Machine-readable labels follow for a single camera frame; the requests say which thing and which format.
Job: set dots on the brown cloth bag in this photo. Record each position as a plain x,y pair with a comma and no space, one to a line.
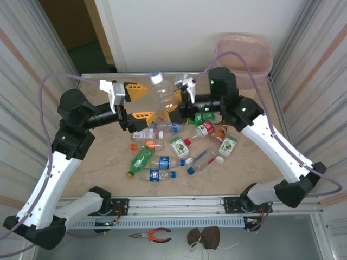
208,237

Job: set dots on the white bottle green lime label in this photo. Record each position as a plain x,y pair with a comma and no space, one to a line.
179,146
227,145

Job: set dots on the aluminium table edge rail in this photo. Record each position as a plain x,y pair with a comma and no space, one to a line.
130,74

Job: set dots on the clear bottle orange cap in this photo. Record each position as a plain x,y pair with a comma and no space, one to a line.
155,145

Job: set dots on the grey metal shelf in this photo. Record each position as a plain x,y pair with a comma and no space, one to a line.
95,249

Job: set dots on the large clear plastic bottle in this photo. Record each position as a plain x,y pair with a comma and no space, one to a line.
162,94

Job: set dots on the clear cola bottle blue cap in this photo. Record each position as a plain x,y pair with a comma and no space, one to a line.
154,175

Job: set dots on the green plastic bottle yellow cap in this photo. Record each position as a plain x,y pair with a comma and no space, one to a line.
206,117
142,158

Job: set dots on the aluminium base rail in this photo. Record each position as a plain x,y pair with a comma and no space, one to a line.
176,204

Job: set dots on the clear bottle red label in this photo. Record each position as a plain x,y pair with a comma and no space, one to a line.
204,128

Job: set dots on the beige ribbed waste bin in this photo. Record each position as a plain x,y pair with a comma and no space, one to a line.
244,46

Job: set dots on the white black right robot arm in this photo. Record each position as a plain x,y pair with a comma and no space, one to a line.
268,143

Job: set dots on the clear striped bottle blue cap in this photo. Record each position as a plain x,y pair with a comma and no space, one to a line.
203,159

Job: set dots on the brown coffee drink bottle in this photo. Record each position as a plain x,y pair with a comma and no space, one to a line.
218,135

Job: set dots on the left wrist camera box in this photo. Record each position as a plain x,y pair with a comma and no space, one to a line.
119,94

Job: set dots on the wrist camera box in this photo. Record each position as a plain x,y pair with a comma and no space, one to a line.
119,94
188,86

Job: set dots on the clear bottle blue wave label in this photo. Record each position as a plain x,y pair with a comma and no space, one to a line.
174,127

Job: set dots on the aluminium frame post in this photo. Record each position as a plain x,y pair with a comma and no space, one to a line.
292,40
56,40

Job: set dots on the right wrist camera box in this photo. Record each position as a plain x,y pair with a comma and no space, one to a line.
188,86

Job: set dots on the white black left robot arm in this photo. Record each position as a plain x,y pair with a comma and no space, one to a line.
59,176

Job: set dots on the brown door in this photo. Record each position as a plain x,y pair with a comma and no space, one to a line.
67,21

